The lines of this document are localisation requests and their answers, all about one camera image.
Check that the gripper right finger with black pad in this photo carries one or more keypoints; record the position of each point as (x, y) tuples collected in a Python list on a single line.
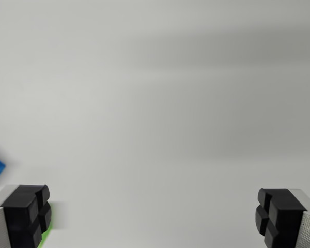
[(284, 217)]

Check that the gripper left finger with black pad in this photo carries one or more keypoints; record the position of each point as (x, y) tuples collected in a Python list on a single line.
[(18, 214)]

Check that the green embossed soft cube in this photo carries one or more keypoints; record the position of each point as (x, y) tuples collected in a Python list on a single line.
[(47, 236)]

